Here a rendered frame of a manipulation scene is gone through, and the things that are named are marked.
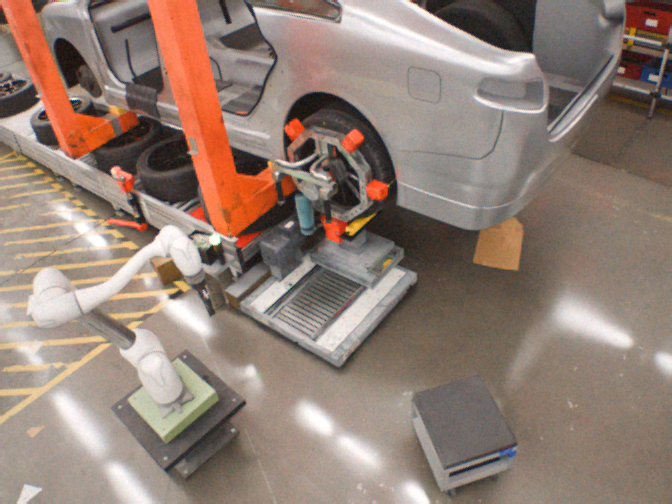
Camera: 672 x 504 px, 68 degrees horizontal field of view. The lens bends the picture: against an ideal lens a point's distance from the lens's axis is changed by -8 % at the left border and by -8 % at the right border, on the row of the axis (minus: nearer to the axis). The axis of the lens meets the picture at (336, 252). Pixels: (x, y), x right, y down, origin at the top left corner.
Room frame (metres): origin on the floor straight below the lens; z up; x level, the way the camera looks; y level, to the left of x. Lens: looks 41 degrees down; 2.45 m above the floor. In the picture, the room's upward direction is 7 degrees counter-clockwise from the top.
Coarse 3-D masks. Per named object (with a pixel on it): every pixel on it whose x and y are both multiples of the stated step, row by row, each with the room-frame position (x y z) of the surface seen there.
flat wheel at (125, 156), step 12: (144, 120) 4.39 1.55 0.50; (156, 120) 4.34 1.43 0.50; (132, 132) 4.23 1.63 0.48; (144, 132) 4.19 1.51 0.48; (156, 132) 4.11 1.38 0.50; (108, 144) 4.09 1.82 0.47; (120, 144) 4.12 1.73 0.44; (132, 144) 3.95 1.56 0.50; (144, 144) 3.96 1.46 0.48; (96, 156) 3.93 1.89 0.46; (108, 156) 3.87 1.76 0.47; (120, 156) 3.86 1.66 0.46; (132, 156) 3.88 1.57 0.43; (108, 168) 3.88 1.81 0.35; (132, 168) 3.88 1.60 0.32
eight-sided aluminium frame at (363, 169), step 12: (312, 132) 2.54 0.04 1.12; (324, 132) 2.54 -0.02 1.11; (336, 132) 2.50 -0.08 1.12; (300, 144) 2.61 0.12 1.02; (336, 144) 2.43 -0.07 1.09; (300, 156) 2.70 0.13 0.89; (348, 156) 2.38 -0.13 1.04; (360, 156) 2.39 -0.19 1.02; (300, 168) 2.69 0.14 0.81; (360, 168) 2.33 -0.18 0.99; (300, 180) 2.66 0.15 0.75; (360, 180) 2.34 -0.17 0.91; (360, 192) 2.34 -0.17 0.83; (312, 204) 2.59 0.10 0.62; (360, 204) 2.34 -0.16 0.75; (336, 216) 2.47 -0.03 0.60; (348, 216) 2.42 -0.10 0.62
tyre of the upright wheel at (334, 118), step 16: (320, 112) 2.68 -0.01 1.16; (336, 112) 2.61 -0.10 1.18; (352, 112) 2.60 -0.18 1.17; (336, 128) 2.53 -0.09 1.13; (352, 128) 2.47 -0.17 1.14; (368, 128) 2.49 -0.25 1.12; (368, 144) 2.41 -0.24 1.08; (384, 144) 2.45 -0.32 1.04; (368, 160) 2.40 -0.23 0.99; (384, 160) 2.40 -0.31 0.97; (384, 176) 2.35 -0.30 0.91; (368, 208) 2.41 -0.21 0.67
